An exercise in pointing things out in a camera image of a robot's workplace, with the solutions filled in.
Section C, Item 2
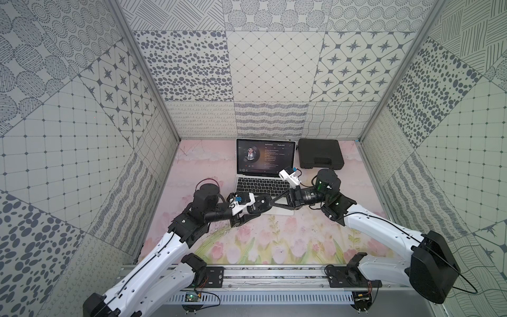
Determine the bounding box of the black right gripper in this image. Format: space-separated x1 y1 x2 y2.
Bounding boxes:
270 185 328 211

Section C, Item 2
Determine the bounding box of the black wireless mouse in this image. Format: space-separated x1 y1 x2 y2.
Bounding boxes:
252 194 273 214

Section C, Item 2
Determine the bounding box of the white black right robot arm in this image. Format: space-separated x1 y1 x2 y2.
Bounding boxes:
279 169 461 304

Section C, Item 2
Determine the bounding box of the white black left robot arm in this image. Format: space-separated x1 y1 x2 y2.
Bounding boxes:
83 184 271 316

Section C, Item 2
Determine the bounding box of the silver laptop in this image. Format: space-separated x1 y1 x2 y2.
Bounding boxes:
235 139 297 198

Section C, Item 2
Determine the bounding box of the black plastic tool case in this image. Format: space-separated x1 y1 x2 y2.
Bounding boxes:
298 139 345 170

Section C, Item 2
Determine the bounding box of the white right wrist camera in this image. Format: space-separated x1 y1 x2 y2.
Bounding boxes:
279 167 301 189

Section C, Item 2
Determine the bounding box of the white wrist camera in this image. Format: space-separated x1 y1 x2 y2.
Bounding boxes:
279 167 301 189
229 192 256 216

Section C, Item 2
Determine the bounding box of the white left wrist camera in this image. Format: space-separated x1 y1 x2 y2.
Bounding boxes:
229 192 256 216

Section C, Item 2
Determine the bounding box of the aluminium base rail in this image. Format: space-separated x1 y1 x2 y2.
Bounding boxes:
205 264 415 293

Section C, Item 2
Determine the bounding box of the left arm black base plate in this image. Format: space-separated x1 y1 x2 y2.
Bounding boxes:
182 254 224 289

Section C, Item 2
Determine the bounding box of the white perforated cable duct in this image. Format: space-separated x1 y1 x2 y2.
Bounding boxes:
166 291 354 305

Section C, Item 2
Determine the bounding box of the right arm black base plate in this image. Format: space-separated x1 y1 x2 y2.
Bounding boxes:
323 252 382 288

